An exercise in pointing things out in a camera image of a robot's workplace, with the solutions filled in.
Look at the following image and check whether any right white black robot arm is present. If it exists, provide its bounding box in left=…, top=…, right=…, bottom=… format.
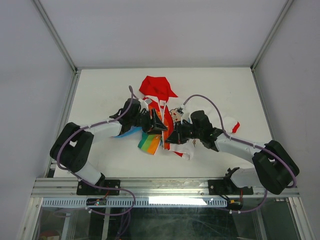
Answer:
left=166, top=110, right=300, bottom=195

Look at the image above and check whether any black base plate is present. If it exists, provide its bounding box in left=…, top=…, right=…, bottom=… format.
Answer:
left=207, top=179, right=254, bottom=196
left=76, top=179, right=121, bottom=196

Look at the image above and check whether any white slotted cable duct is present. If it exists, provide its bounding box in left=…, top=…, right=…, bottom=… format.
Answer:
left=42, top=196, right=227, bottom=208

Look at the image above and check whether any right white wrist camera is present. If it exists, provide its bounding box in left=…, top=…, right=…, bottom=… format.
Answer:
left=176, top=104, right=191, bottom=123

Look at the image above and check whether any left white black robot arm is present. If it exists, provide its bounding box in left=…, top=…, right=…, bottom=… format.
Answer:
left=49, top=98, right=168, bottom=195

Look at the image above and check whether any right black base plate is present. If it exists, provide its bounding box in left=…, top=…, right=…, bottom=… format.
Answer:
left=207, top=179, right=254, bottom=196

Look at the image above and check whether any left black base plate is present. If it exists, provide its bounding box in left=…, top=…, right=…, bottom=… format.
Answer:
left=76, top=179, right=121, bottom=196

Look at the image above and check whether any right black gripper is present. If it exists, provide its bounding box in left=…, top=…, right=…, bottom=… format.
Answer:
left=164, top=120, right=202, bottom=145

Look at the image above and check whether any aluminium mounting rail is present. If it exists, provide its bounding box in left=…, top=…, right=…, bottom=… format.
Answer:
left=31, top=176, right=300, bottom=198

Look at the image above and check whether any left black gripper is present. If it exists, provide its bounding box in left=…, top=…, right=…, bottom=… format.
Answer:
left=130, top=108, right=167, bottom=135

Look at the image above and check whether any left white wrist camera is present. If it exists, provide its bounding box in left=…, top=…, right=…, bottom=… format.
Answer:
left=138, top=98, right=153, bottom=111

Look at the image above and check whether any white red rainbow kids jacket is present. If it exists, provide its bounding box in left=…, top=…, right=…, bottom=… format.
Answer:
left=117, top=75, right=241, bottom=161

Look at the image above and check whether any small black connector box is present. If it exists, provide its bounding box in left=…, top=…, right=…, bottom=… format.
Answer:
left=226, top=199, right=243, bottom=211

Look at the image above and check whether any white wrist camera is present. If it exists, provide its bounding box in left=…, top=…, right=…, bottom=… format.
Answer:
left=176, top=104, right=191, bottom=123
left=138, top=98, right=153, bottom=111

